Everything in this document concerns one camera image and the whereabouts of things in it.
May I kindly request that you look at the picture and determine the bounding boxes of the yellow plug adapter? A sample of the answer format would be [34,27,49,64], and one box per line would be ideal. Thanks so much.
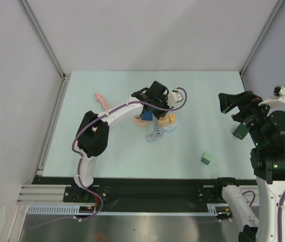
[169,113,177,125]

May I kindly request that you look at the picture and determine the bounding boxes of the tan cube plug adapter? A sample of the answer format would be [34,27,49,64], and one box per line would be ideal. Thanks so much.
[157,115,170,128]

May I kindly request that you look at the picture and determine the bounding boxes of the blue cube socket adapter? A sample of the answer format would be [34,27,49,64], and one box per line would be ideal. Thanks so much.
[140,111,153,122]

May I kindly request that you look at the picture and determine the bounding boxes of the dark green cube adapter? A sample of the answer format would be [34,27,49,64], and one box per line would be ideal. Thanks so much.
[233,123,248,140]

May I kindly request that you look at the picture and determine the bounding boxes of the round blue power strip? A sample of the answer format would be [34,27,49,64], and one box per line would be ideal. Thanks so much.
[146,123,178,143]

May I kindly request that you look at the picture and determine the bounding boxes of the green plug adapter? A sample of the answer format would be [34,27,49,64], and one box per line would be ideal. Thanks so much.
[201,153,213,165]

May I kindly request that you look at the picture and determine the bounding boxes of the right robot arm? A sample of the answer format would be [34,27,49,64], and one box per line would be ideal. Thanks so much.
[213,86,285,241]

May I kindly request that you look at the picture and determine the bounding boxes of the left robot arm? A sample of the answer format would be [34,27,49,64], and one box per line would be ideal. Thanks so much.
[72,81,175,202]

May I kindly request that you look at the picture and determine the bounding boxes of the round pink power strip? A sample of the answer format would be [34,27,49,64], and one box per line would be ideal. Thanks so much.
[133,117,152,127]

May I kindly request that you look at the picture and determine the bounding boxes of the long pink power strip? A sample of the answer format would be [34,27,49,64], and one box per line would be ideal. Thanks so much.
[74,140,79,150]

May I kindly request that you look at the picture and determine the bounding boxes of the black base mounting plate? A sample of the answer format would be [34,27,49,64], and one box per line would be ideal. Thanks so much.
[31,176,259,215]

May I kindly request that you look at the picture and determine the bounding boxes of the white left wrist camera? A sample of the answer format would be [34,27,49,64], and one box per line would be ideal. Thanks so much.
[167,87,184,106]

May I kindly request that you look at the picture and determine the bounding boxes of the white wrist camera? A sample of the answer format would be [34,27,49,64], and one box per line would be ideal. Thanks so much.
[167,87,184,106]
[258,86,285,108]

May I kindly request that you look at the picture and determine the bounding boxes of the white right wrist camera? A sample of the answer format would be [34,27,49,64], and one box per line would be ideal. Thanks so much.
[258,86,285,108]

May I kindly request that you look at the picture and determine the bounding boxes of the pink strip power cable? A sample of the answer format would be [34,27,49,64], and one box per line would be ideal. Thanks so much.
[94,92,110,110]

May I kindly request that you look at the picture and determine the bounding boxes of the left aluminium side rail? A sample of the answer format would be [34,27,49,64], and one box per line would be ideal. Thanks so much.
[34,73,71,176]

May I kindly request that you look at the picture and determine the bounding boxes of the right aluminium frame post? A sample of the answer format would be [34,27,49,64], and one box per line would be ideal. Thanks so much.
[239,0,285,78]

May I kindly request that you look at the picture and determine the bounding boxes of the aluminium frame post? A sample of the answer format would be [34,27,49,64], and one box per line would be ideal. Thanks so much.
[239,0,285,78]
[17,0,66,80]

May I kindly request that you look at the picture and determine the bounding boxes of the aluminium front frame rail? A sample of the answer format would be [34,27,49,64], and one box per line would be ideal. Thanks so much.
[16,184,285,205]

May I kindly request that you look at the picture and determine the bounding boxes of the left aluminium frame post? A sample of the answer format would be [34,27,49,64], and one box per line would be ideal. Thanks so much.
[17,0,66,80]

